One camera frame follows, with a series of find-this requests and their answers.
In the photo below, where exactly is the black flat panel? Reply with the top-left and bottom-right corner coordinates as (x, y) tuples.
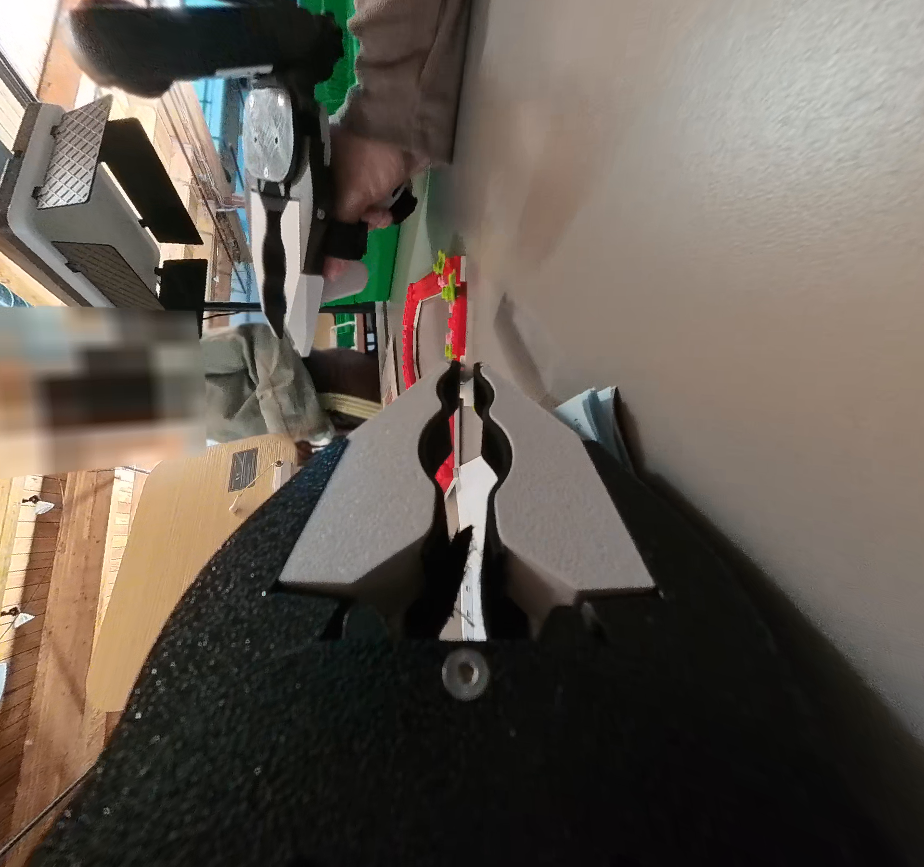
(101, 118), (205, 247)

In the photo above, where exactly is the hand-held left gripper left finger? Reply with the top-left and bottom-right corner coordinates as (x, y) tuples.
(276, 360), (466, 599)

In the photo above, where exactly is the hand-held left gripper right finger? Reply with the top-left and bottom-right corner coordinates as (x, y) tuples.
(471, 360), (659, 613)

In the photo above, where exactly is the green lego baseplate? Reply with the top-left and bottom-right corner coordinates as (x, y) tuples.
(295, 0), (405, 306)

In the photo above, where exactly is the grey tread pattern case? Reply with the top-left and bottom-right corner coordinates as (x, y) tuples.
(0, 93), (164, 309)

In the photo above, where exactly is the person's right hand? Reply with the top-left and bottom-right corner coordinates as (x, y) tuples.
(327, 137), (421, 285)

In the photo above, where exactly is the lego instruction booklet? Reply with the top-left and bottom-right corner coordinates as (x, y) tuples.
(554, 383), (632, 471)

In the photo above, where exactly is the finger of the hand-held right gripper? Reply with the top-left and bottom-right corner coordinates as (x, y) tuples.
(247, 185), (290, 340)
(280, 187), (327, 357)

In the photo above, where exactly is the light wooden hanging panel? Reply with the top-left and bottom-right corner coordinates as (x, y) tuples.
(85, 434), (303, 715)

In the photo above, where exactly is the person's right forearm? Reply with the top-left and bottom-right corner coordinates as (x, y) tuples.
(345, 0), (482, 169)

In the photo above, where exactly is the olive green cloth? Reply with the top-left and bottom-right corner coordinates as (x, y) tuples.
(202, 324), (335, 444)

